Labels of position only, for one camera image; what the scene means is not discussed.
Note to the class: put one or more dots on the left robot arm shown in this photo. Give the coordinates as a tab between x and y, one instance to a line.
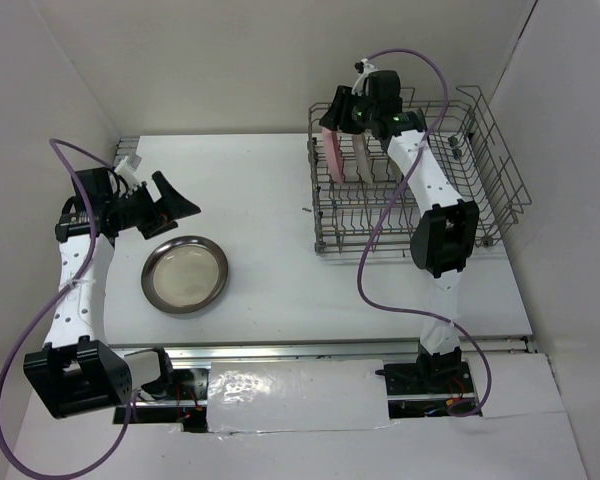
75	371

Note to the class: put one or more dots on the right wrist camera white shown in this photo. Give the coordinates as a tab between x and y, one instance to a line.
363	68

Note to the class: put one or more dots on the pink plate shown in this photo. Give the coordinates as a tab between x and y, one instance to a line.
332	154

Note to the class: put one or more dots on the brown rimmed cream plate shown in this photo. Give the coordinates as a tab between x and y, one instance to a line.
184	275

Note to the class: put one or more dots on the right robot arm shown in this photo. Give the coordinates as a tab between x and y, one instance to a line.
444	237

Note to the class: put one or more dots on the grey wire dish rack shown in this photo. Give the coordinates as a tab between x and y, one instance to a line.
357	188

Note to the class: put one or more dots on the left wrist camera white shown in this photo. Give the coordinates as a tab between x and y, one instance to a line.
126	169

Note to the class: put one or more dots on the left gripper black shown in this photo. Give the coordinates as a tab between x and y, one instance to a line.
156	224

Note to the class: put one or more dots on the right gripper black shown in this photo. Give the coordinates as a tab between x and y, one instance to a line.
342	100

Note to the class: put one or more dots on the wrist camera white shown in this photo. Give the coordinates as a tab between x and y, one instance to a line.
126	169
363	68

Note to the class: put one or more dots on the white sheet front cover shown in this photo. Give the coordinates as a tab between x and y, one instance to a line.
296	396

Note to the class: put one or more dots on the beige bowl blue rings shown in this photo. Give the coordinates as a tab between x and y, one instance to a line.
364	155

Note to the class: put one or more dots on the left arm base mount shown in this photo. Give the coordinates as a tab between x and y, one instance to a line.
165	393

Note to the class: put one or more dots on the cream plate with tree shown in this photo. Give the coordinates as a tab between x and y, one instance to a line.
397	161

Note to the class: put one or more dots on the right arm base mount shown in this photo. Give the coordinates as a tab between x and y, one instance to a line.
432	386

